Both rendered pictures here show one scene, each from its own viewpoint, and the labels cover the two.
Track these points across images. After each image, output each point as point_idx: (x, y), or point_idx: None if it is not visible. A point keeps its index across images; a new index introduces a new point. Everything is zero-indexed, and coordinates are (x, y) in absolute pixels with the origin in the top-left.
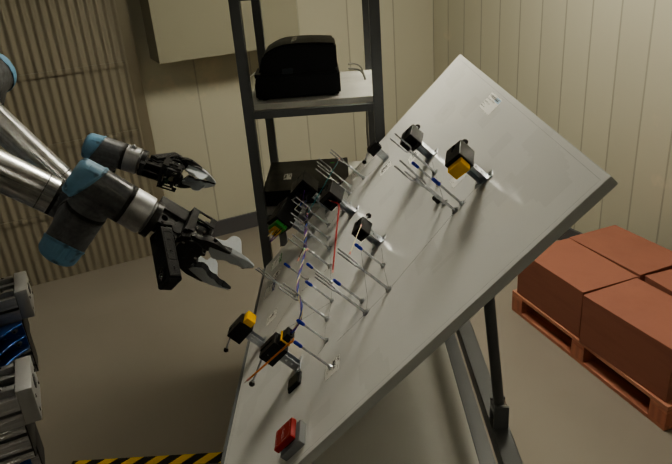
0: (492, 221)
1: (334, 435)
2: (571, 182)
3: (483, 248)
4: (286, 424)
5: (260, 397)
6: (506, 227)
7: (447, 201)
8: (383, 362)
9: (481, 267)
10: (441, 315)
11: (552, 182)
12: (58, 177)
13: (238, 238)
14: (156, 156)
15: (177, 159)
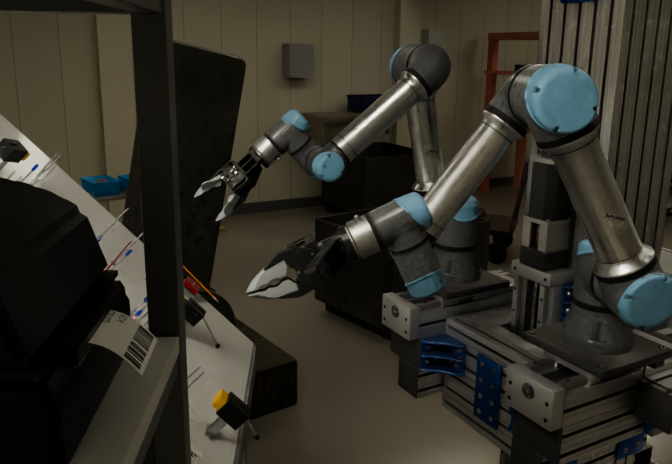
0: (28, 168)
1: None
2: (1, 126)
3: (46, 174)
4: (190, 283)
5: (213, 369)
6: (31, 160)
7: None
8: (123, 234)
9: (57, 176)
10: (87, 199)
11: (0, 133)
12: (335, 138)
13: (202, 183)
14: (329, 241)
15: (298, 248)
